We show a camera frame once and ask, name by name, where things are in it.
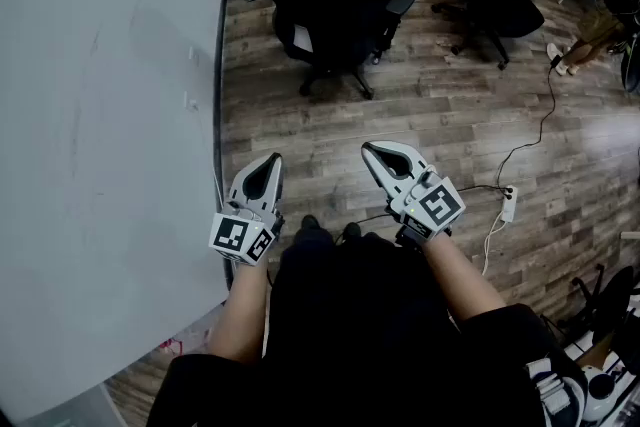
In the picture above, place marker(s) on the person's right forearm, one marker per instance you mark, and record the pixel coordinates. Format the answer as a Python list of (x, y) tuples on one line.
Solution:
[(460, 280)]

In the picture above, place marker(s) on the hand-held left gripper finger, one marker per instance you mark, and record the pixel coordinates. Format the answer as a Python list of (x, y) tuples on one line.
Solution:
[(236, 187), (277, 190)]

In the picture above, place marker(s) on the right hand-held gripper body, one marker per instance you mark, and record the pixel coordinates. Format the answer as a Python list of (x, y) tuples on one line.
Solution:
[(440, 207)]

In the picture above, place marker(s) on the person's black right shoe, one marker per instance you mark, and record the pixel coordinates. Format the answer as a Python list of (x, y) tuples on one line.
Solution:
[(351, 230)]

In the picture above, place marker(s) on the black chair base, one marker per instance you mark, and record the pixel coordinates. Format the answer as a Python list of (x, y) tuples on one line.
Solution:
[(612, 300)]

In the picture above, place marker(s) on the white wall socket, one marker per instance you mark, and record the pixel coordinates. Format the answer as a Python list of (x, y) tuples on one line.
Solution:
[(191, 101)]

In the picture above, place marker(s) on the white power strip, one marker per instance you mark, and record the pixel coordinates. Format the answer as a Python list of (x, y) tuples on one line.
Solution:
[(509, 205)]

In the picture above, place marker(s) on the person's black shoe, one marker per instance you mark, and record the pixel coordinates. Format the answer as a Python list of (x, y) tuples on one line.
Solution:
[(310, 224), (351, 230)]

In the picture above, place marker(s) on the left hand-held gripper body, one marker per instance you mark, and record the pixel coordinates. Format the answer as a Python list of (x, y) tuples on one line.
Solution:
[(235, 235)]

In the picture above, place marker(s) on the white round device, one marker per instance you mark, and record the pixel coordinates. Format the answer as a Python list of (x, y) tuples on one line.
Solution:
[(600, 390)]

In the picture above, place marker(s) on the black wheel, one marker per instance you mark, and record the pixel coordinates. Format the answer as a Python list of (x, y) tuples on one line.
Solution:
[(632, 65)]

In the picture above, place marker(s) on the person in black clothes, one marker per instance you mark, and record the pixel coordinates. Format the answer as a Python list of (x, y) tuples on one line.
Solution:
[(360, 340)]

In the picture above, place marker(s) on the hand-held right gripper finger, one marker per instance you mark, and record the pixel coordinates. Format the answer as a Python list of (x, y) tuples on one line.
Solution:
[(379, 175), (415, 157)]

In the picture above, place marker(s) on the person's left forearm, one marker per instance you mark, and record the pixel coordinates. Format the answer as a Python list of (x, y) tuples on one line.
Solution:
[(240, 310)]

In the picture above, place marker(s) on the person's black left shoe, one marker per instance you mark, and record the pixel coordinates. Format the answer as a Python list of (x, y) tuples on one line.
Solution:
[(310, 224)]

